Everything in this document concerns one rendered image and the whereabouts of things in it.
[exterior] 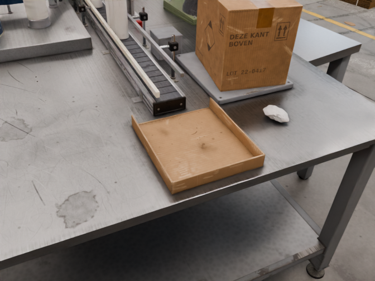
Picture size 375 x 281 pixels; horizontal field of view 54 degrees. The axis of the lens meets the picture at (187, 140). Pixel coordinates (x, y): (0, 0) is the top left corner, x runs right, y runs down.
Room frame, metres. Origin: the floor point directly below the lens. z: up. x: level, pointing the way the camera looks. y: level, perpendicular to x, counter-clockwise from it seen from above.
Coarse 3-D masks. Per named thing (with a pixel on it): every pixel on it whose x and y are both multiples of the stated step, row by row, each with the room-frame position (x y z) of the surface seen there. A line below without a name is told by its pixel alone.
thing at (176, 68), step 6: (132, 18) 1.39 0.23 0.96; (132, 24) 1.36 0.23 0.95; (138, 24) 1.33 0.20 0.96; (138, 30) 1.30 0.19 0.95; (144, 30) 1.27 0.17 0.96; (144, 36) 1.24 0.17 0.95; (150, 42) 1.19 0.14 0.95; (156, 48) 1.13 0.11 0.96; (162, 54) 1.08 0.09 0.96; (168, 60) 1.04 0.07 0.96; (174, 66) 1.00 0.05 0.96; (180, 72) 0.96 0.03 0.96
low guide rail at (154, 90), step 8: (88, 0) 1.73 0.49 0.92; (96, 16) 1.58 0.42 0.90; (104, 24) 1.44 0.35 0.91; (112, 32) 1.36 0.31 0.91; (120, 48) 1.25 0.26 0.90; (128, 56) 1.16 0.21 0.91; (136, 64) 1.10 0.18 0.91; (144, 72) 1.04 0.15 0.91; (144, 80) 1.02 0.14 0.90; (152, 88) 0.95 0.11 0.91
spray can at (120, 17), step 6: (114, 0) 1.37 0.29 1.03; (120, 0) 1.37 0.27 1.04; (114, 6) 1.37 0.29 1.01; (120, 6) 1.37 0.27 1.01; (126, 6) 1.39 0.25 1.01; (114, 12) 1.37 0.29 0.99; (120, 12) 1.37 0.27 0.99; (126, 12) 1.38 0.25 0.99; (114, 18) 1.38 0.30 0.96; (120, 18) 1.37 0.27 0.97; (126, 18) 1.38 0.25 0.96; (120, 24) 1.37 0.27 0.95; (126, 24) 1.38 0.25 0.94; (120, 30) 1.37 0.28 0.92; (126, 30) 1.38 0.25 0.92; (120, 36) 1.37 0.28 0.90; (126, 36) 1.37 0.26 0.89
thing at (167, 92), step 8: (104, 8) 1.73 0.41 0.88; (104, 16) 1.62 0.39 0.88; (112, 40) 1.36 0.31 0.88; (120, 40) 1.37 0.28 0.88; (128, 40) 1.37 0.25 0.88; (128, 48) 1.30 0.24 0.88; (136, 48) 1.30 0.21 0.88; (136, 56) 1.23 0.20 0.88; (144, 56) 1.23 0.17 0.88; (144, 64) 1.17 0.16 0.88; (152, 64) 1.17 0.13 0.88; (136, 72) 1.11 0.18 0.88; (152, 72) 1.11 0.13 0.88; (160, 72) 1.11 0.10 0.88; (152, 80) 1.06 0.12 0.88; (160, 80) 1.06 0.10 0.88; (168, 80) 1.06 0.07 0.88; (160, 88) 1.01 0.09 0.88; (168, 88) 1.01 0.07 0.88; (152, 96) 0.96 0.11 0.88; (160, 96) 0.96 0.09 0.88; (168, 96) 0.96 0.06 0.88; (176, 96) 0.96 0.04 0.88
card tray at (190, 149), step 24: (168, 120) 0.90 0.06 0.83; (192, 120) 0.90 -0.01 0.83; (216, 120) 0.91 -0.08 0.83; (144, 144) 0.77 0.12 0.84; (168, 144) 0.78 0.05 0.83; (192, 144) 0.79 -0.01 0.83; (216, 144) 0.79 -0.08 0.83; (240, 144) 0.80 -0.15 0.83; (168, 168) 0.69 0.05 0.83; (192, 168) 0.69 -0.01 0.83; (216, 168) 0.65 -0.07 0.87; (240, 168) 0.68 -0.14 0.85
